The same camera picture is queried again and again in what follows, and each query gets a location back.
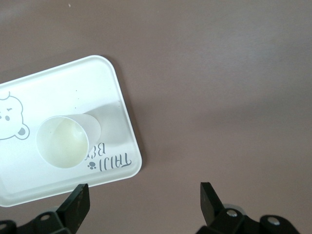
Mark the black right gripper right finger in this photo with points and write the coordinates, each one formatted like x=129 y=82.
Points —
x=210 y=204

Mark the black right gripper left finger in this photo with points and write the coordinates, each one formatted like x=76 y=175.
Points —
x=75 y=207

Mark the white plastic cup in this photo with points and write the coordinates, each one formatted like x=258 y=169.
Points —
x=62 y=142

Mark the white bear print tray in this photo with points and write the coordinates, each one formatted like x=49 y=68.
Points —
x=61 y=92

